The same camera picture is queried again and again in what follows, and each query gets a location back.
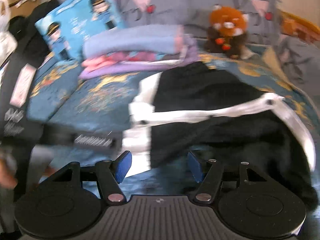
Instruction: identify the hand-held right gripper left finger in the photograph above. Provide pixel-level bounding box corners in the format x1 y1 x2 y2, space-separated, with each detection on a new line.
35 151 132 204

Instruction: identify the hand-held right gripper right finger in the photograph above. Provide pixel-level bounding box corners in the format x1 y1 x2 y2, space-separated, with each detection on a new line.
187 151 284 203

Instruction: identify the black cardigan with white trim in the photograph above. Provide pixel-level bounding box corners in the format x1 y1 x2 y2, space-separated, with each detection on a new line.
122 61 319 213

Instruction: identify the person's left hand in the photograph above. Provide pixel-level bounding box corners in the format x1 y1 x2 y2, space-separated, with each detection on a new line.
0 165 18 189

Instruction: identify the blue floral bedspread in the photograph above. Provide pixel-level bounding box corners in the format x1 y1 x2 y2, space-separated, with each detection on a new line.
25 37 320 188

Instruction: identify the white plastic bag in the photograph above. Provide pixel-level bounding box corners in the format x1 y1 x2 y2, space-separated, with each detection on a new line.
0 0 18 63

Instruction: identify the purple folded garment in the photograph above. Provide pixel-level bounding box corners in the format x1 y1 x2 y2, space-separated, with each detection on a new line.
79 36 200 79

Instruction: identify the blue cartoon printed pillow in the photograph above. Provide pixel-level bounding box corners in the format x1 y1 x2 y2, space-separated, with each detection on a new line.
35 0 128 62

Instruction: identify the magenta teal patterned folded garment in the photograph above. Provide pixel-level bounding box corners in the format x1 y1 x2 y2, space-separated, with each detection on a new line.
107 50 185 63

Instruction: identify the grey rumpled sheet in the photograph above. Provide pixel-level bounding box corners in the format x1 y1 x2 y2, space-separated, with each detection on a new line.
277 34 320 95

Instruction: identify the red panda plush toy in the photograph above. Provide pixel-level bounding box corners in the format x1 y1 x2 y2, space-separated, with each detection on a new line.
204 5 250 59

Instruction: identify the grey patterned pillow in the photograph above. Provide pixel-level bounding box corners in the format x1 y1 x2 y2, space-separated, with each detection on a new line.
105 0 283 45

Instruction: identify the orange wooden object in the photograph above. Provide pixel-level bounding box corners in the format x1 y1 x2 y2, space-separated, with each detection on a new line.
280 10 320 44

